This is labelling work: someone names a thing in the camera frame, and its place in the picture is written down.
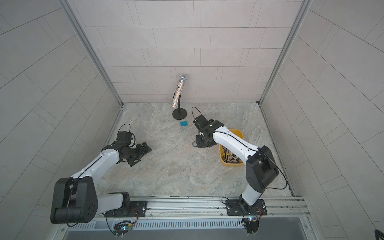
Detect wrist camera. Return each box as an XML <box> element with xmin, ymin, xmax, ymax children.
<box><xmin>193</xmin><ymin>115</ymin><xmax>208</xmax><ymax>131</ymax></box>
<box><xmin>116</xmin><ymin>132</ymin><xmax>136</xmax><ymax>146</ymax></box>

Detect yellow storage box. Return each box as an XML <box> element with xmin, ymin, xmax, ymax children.
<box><xmin>218</xmin><ymin>128</ymin><xmax>245</xmax><ymax>167</ymax></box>

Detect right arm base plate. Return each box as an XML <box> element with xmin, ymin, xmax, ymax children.
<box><xmin>224</xmin><ymin>199</ymin><xmax>268</xmax><ymax>217</ymax></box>

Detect teal sponge block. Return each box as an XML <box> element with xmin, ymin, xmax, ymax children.
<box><xmin>180</xmin><ymin>121</ymin><xmax>188</xmax><ymax>127</ymax></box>

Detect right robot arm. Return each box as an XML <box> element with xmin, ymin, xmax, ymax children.
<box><xmin>193</xmin><ymin>116</ymin><xmax>279</xmax><ymax>206</ymax></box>

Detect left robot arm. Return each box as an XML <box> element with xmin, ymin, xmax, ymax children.
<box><xmin>50</xmin><ymin>141</ymin><xmax>152</xmax><ymax>224</ymax></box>

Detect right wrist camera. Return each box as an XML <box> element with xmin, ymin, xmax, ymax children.
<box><xmin>193</xmin><ymin>115</ymin><xmax>208</xmax><ymax>131</ymax></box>

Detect aluminium rail frame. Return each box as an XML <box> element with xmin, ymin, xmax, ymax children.
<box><xmin>91</xmin><ymin>197</ymin><xmax>311</xmax><ymax>224</ymax></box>

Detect glitter microphone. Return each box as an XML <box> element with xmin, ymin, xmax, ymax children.
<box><xmin>171</xmin><ymin>74</ymin><xmax>187</xmax><ymax>108</ymax></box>

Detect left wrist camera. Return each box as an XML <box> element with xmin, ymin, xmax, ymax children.
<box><xmin>116</xmin><ymin>132</ymin><xmax>136</xmax><ymax>146</ymax></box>

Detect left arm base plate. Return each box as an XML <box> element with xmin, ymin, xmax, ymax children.
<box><xmin>103</xmin><ymin>201</ymin><xmax>148</xmax><ymax>218</ymax></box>

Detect black microphone stand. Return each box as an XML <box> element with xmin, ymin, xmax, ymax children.
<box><xmin>173</xmin><ymin>95</ymin><xmax>187</xmax><ymax>120</ymax></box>

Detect circuit board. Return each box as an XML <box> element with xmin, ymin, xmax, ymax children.
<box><xmin>114</xmin><ymin>221</ymin><xmax>134</xmax><ymax>238</ymax></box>
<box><xmin>243</xmin><ymin>217</ymin><xmax>260</xmax><ymax>235</ymax></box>

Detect left circuit board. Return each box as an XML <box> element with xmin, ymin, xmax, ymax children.
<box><xmin>114</xmin><ymin>221</ymin><xmax>134</xmax><ymax>238</ymax></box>

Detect black handled scissors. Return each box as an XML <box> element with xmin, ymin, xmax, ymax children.
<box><xmin>220</xmin><ymin>146</ymin><xmax>243</xmax><ymax>164</ymax></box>

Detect right circuit board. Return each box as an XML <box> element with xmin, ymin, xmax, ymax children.
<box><xmin>243</xmin><ymin>217</ymin><xmax>260</xmax><ymax>235</ymax></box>

